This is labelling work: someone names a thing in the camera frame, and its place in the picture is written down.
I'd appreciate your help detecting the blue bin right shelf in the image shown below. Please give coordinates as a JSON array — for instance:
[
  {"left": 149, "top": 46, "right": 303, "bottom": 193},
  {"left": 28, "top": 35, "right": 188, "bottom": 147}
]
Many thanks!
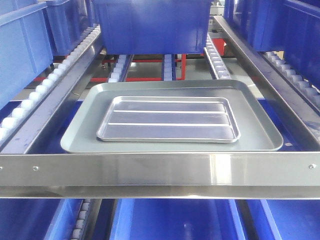
[{"left": 224, "top": 0, "right": 320, "bottom": 88}]

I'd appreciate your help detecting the blue bin on shelf centre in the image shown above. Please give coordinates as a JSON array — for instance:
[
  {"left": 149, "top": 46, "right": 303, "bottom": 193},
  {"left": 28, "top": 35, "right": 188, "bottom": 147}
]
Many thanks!
[{"left": 94, "top": 0, "right": 211, "bottom": 55}]

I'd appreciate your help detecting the left white roller track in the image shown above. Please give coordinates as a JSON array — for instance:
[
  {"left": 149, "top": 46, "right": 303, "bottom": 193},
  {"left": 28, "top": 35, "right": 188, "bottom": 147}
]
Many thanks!
[{"left": 107, "top": 54, "right": 134, "bottom": 83}]

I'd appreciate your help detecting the right white roller track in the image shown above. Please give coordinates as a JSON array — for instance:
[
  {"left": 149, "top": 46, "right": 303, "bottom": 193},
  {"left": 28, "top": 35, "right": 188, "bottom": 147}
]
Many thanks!
[{"left": 204, "top": 34, "right": 231, "bottom": 80}]

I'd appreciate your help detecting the right steel divider rail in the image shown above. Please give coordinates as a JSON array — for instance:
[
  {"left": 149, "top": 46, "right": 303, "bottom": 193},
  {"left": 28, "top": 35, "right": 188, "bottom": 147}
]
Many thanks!
[{"left": 214, "top": 16, "right": 320, "bottom": 151}]

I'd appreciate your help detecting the blue bin below front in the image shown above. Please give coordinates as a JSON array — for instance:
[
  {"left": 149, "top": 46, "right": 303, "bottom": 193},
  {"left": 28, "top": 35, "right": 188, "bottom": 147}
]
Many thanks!
[{"left": 109, "top": 198, "right": 247, "bottom": 240}]

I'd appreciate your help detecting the white roller track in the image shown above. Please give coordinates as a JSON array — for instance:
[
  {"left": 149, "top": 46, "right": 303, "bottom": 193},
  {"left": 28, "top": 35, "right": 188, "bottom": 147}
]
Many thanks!
[
  {"left": 161, "top": 54, "right": 176, "bottom": 81},
  {"left": 204, "top": 34, "right": 231, "bottom": 80},
  {"left": 107, "top": 54, "right": 134, "bottom": 83}
]

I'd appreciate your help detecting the left steel divider rail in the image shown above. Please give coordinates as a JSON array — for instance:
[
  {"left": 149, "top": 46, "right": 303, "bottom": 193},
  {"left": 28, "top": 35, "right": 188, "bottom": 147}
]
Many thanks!
[{"left": 0, "top": 27, "right": 103, "bottom": 154}]

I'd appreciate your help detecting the blue bin below left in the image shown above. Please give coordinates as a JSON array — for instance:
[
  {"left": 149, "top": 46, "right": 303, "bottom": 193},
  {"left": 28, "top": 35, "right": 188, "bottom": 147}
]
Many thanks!
[{"left": 0, "top": 198, "right": 83, "bottom": 240}]

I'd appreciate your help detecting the blue bin below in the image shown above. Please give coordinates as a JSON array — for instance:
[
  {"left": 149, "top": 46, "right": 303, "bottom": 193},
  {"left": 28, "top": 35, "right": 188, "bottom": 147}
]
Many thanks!
[
  {"left": 0, "top": 198, "right": 83, "bottom": 240},
  {"left": 109, "top": 198, "right": 247, "bottom": 240},
  {"left": 247, "top": 199, "right": 320, "bottom": 240}
]

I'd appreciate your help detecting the light blue bin left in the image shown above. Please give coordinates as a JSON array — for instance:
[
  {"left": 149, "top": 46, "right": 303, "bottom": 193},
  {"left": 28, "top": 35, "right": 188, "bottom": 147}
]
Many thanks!
[{"left": 0, "top": 0, "right": 53, "bottom": 107}]

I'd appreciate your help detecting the blue bin back left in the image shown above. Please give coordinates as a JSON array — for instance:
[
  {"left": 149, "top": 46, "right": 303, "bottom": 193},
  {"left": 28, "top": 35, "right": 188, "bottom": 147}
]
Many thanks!
[{"left": 44, "top": 0, "right": 98, "bottom": 56}]

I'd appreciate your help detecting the red metal floor frame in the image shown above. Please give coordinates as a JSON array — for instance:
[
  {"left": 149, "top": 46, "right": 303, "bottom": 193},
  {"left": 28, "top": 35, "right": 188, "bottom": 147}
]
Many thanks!
[{"left": 32, "top": 41, "right": 227, "bottom": 83}]

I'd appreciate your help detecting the far right roller track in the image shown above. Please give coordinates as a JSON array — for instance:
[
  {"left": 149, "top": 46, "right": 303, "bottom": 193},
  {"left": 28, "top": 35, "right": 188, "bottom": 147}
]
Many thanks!
[{"left": 263, "top": 51, "right": 320, "bottom": 111}]

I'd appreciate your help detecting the blue bin below right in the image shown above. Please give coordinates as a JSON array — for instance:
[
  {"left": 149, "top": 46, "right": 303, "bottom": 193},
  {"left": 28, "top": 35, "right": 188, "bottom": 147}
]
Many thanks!
[{"left": 247, "top": 199, "right": 320, "bottom": 240}]

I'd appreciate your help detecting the far left roller track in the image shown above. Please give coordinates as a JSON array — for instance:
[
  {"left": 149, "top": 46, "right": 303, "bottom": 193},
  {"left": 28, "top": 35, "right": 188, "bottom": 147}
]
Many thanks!
[{"left": 0, "top": 25, "right": 101, "bottom": 148}]

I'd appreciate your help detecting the large grey plastic tray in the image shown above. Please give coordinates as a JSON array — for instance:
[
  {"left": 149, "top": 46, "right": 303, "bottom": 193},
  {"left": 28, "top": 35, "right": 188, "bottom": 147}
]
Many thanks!
[{"left": 60, "top": 79, "right": 284, "bottom": 153}]

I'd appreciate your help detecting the steel divider rail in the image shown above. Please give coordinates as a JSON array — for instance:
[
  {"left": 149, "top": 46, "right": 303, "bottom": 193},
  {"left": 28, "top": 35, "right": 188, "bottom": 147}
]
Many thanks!
[
  {"left": 0, "top": 27, "right": 103, "bottom": 154},
  {"left": 214, "top": 16, "right": 320, "bottom": 151}
]

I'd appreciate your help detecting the steel front crossbar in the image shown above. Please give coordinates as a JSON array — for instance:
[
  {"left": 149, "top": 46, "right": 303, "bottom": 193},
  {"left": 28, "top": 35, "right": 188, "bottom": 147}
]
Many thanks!
[{"left": 0, "top": 152, "right": 320, "bottom": 200}]

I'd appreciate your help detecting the ribbed silver metal tray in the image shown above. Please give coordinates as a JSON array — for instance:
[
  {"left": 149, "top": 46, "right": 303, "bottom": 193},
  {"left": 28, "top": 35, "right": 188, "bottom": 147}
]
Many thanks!
[{"left": 96, "top": 96, "right": 241, "bottom": 143}]

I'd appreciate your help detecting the middle white roller track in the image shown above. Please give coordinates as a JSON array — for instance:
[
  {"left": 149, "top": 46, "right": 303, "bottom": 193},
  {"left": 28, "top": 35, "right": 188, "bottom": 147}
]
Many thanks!
[{"left": 161, "top": 54, "right": 176, "bottom": 81}]

